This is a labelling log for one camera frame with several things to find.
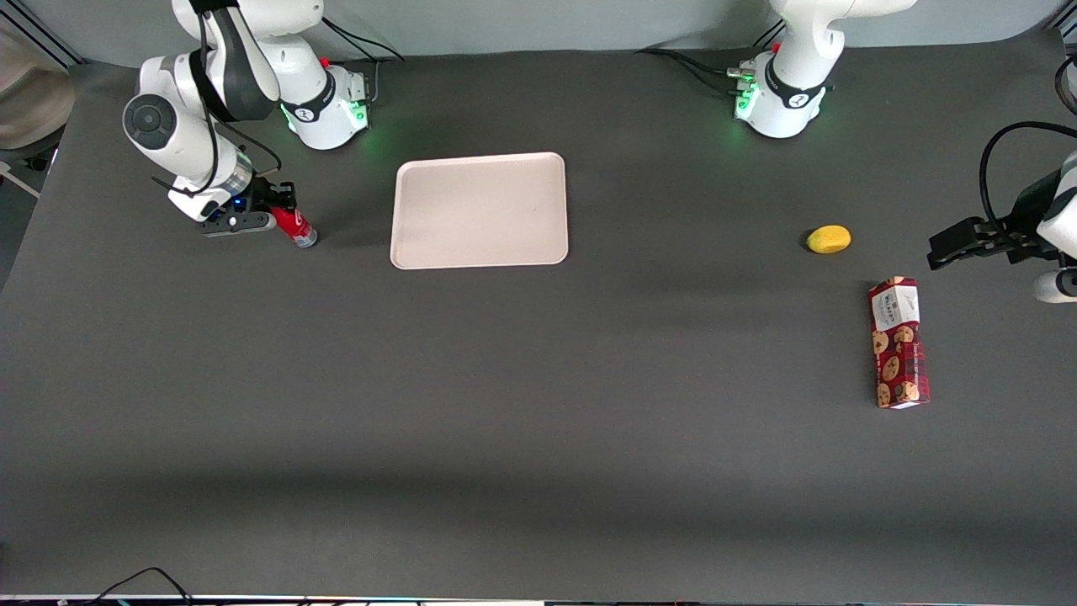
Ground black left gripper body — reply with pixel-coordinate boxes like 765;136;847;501
995;168;1063;263

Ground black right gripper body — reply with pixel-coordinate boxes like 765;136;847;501
243;179;280;223

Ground red coke bottle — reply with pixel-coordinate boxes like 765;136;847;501
271;207;320;250

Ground pale pink plastic tray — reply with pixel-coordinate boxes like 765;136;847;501
390;151;570;271

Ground red cookie box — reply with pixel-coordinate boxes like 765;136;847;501
867;276;932;410

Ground yellow lemon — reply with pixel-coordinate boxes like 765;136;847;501
805;225;852;255

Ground beige chair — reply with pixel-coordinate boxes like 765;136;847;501
0;15;77;154

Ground dark grey table mat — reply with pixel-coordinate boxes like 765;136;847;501
0;29;1077;603

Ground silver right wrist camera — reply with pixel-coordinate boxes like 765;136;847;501
200;210;278;239

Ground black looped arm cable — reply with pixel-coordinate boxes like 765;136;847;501
979;121;1077;230

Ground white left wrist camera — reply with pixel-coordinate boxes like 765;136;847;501
1032;268;1077;305

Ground black cable at mat corner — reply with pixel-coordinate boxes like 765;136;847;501
1045;24;1077;117

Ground black right base cables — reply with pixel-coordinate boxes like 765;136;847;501
268;12;406;109

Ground black base cables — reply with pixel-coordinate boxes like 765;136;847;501
636;19;787;95
268;12;406;109

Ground black left base cables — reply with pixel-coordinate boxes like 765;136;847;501
636;19;787;95

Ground black cable at table edge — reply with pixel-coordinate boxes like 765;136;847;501
82;566;196;606

